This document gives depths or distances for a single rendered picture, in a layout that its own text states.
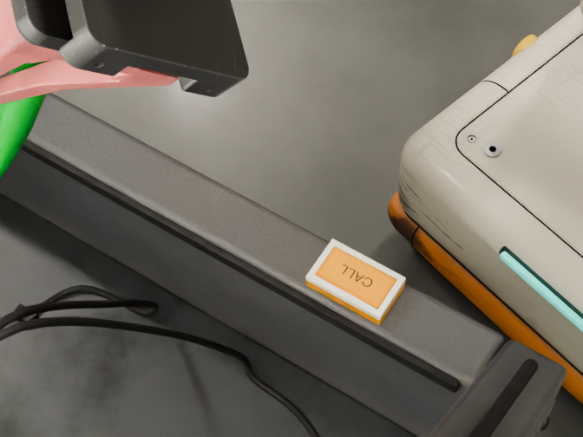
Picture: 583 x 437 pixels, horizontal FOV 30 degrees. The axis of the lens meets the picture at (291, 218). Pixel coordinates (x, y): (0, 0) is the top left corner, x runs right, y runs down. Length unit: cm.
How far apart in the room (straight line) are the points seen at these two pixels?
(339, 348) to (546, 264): 79
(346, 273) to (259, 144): 123
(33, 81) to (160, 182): 31
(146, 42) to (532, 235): 117
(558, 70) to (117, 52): 133
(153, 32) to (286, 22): 169
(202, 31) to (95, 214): 43
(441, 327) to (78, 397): 26
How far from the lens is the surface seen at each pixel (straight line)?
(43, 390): 77
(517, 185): 148
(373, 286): 62
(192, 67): 32
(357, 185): 179
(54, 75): 38
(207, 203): 67
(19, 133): 41
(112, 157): 70
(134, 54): 31
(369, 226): 175
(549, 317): 148
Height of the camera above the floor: 152
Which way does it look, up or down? 60 degrees down
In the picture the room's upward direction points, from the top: 5 degrees counter-clockwise
